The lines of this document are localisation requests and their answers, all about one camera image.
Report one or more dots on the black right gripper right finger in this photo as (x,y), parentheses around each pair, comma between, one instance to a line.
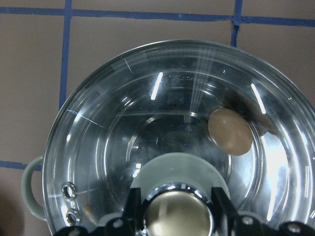
(224,211)

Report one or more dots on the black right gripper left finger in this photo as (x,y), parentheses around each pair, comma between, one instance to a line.
(133,208)

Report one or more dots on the brown egg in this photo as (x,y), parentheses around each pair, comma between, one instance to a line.
(230,132)

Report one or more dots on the glass pot lid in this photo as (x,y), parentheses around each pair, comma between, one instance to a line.
(172,118)

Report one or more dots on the pale green electric pot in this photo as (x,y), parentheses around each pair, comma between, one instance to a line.
(32,186)

